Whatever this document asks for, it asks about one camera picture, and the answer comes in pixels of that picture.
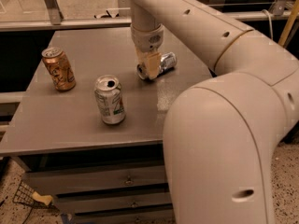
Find top grey drawer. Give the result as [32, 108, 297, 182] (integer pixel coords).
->
[22, 165, 166, 195]

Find middle grey drawer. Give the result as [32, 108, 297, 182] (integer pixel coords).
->
[54, 192, 171, 214]

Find grey drawer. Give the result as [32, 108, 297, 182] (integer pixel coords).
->
[73, 207, 174, 224]
[54, 192, 171, 214]
[22, 165, 166, 195]

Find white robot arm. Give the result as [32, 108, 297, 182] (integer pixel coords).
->
[130, 0, 298, 224]

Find yellow foam piece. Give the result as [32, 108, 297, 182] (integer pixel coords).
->
[32, 191, 52, 206]

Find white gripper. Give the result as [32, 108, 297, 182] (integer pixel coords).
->
[131, 24, 164, 80]

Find white green soda can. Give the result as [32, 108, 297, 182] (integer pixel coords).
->
[94, 75, 125, 125]

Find yellow metal stand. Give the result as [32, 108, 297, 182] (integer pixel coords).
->
[278, 0, 299, 47]

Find horizontal metal rail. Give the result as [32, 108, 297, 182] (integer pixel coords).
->
[0, 10, 292, 33]

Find white cable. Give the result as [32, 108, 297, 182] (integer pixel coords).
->
[262, 8, 275, 41]

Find orange gold soda can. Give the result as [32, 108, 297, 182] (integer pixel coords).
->
[42, 47, 76, 91]

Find bottom grey drawer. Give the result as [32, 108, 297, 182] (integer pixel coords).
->
[73, 207, 174, 224]

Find black wire basket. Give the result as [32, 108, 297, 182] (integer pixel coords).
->
[13, 181, 48, 209]

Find dented silver redbull can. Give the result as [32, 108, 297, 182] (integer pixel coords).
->
[136, 52, 177, 80]

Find grey drawer cabinet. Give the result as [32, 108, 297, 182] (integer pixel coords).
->
[1, 28, 210, 217]

